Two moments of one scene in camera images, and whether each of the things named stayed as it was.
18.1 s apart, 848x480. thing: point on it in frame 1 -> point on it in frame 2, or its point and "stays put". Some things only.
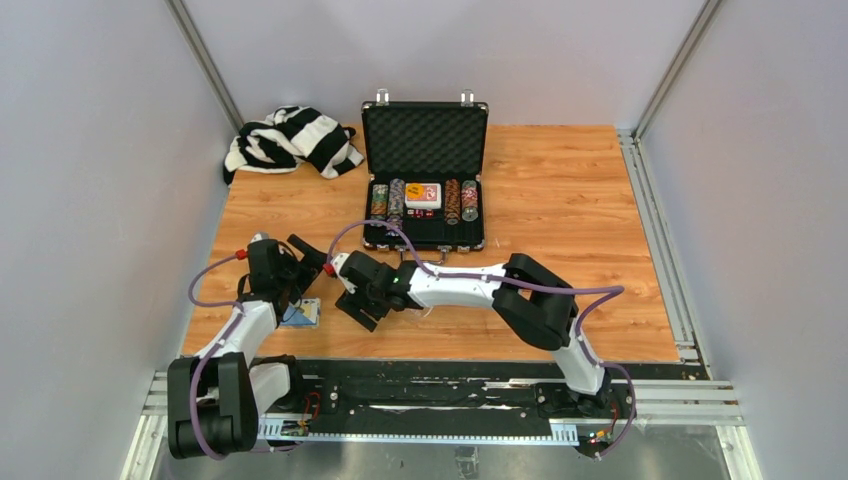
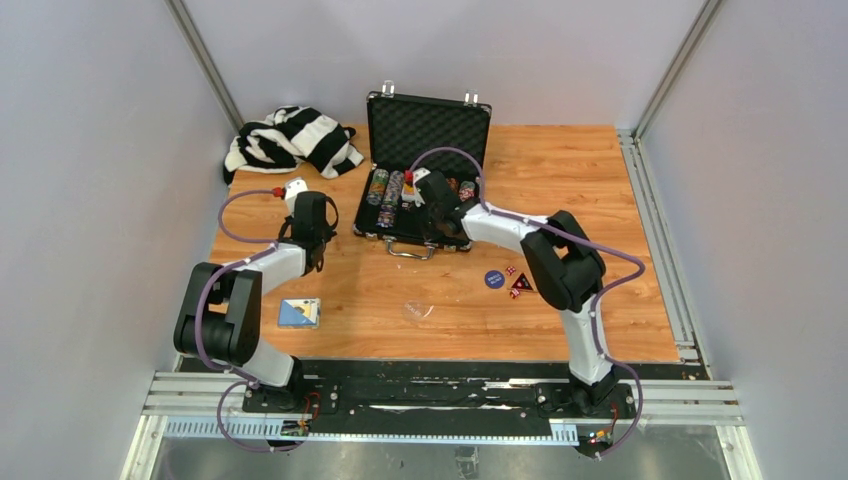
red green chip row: (469, 199) stays put
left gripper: (314, 269) -> (327, 232)
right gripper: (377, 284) -> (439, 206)
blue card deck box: (302, 314) stays put
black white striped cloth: (289, 136) stays put
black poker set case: (425, 166) stays put
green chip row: (379, 201) -> (378, 185)
